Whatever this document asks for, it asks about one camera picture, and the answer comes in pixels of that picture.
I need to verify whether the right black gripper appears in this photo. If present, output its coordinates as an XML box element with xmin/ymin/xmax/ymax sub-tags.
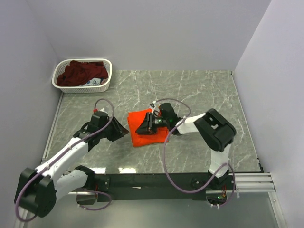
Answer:
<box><xmin>136</xmin><ymin>112</ymin><xmax>170</xmax><ymax>135</ymax></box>

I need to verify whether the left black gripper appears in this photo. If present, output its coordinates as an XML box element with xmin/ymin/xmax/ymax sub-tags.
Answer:
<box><xmin>99</xmin><ymin>115</ymin><xmax>129</xmax><ymax>142</ymax></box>

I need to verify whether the orange polo shirt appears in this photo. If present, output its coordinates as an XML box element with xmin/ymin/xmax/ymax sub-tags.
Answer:
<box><xmin>127</xmin><ymin>109</ymin><xmax>169</xmax><ymax>148</ymax></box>

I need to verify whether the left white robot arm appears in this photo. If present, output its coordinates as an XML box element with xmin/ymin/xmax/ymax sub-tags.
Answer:
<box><xmin>14</xmin><ymin>111</ymin><xmax>129</xmax><ymax>218</ymax></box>

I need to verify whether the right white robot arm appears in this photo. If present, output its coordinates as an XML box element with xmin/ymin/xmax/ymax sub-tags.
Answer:
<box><xmin>135</xmin><ymin>101</ymin><xmax>237</xmax><ymax>190</ymax></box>

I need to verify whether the white printed shirt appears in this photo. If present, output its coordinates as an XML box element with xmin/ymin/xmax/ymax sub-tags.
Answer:
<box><xmin>81</xmin><ymin>78</ymin><xmax>108</xmax><ymax>87</ymax></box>

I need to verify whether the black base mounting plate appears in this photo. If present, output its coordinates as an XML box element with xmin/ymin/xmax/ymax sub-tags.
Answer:
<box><xmin>95</xmin><ymin>172</ymin><xmax>214</xmax><ymax>203</ymax></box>

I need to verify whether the dark red shirt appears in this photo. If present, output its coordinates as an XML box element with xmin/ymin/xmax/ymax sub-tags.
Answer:
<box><xmin>56</xmin><ymin>60</ymin><xmax>109</xmax><ymax>87</ymax></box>

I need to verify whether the white plastic laundry basket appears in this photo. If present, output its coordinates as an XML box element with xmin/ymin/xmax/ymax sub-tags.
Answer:
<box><xmin>52</xmin><ymin>58</ymin><xmax>113</xmax><ymax>94</ymax></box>

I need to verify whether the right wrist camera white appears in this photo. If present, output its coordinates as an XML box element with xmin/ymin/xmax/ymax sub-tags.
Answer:
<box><xmin>149</xmin><ymin>100</ymin><xmax>160</xmax><ymax>116</ymax></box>

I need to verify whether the aluminium rail frame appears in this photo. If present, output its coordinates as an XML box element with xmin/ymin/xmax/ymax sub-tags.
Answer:
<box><xmin>15</xmin><ymin>172</ymin><xmax>286</xmax><ymax>228</ymax></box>

